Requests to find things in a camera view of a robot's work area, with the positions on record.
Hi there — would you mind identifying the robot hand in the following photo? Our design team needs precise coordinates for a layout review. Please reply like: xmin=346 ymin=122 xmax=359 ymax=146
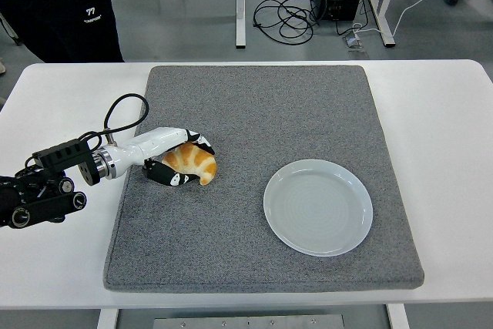
xmin=109 ymin=126 xmax=216 ymax=188

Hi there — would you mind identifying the croissant bread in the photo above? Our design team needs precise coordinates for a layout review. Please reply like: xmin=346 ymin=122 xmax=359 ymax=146
xmin=161 ymin=143 xmax=218 ymax=186

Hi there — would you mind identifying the pale blue round plate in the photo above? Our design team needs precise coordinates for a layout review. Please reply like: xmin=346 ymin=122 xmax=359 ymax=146
xmin=263 ymin=158 xmax=374 ymax=257

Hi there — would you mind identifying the grey fabric mat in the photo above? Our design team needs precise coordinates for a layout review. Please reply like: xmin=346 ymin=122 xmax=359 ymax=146
xmin=102 ymin=65 xmax=425 ymax=294

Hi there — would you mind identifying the person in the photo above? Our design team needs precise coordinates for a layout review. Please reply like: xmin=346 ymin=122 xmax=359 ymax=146
xmin=0 ymin=0 xmax=125 ymax=63

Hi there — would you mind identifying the grey stand leg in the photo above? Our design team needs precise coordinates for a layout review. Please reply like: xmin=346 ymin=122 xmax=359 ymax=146
xmin=0 ymin=8 xmax=23 ymax=47

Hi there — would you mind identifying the white table leg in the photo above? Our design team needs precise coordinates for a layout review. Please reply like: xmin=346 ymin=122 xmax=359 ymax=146
xmin=387 ymin=303 xmax=410 ymax=329
xmin=96 ymin=308 xmax=119 ymax=329

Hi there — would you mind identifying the floor socket box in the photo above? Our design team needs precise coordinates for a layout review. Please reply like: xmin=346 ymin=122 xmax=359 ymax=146
xmin=342 ymin=34 xmax=365 ymax=52

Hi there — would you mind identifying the white desk leg with foot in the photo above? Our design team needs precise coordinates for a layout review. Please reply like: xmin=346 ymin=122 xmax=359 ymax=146
xmin=367 ymin=0 xmax=397 ymax=48

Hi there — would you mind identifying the black cable tangle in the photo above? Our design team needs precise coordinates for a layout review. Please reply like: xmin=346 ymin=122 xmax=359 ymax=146
xmin=253 ymin=0 xmax=320 ymax=44

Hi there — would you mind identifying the white desk post with foot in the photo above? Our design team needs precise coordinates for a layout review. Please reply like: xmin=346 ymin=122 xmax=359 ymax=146
xmin=233 ymin=0 xmax=247 ymax=50

